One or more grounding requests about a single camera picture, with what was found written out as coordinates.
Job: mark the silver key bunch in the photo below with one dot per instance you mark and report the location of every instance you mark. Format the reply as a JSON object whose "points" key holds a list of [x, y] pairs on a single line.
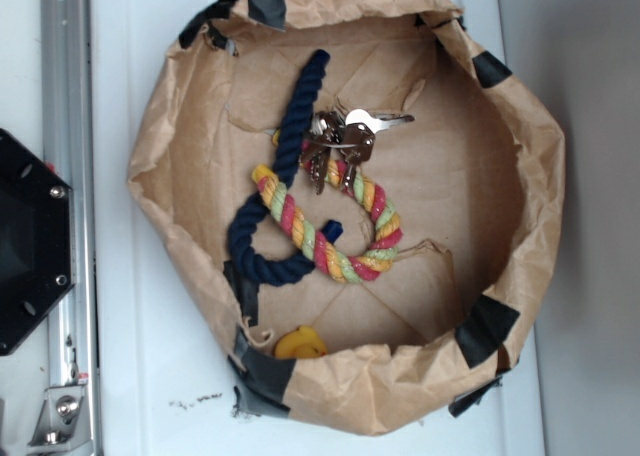
{"points": [[354, 136]]}

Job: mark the brown paper bag bin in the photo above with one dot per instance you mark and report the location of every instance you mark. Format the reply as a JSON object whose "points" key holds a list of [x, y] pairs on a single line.
{"points": [[450, 235]]}

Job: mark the yellow rubber duck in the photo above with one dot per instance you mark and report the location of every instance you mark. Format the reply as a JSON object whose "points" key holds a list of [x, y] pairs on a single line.
{"points": [[302, 343]]}

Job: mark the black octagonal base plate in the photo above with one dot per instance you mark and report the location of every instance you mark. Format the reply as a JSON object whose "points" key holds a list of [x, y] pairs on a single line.
{"points": [[36, 264]]}

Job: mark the aluminium rail frame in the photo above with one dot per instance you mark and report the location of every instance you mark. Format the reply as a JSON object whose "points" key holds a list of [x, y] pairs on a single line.
{"points": [[70, 421]]}

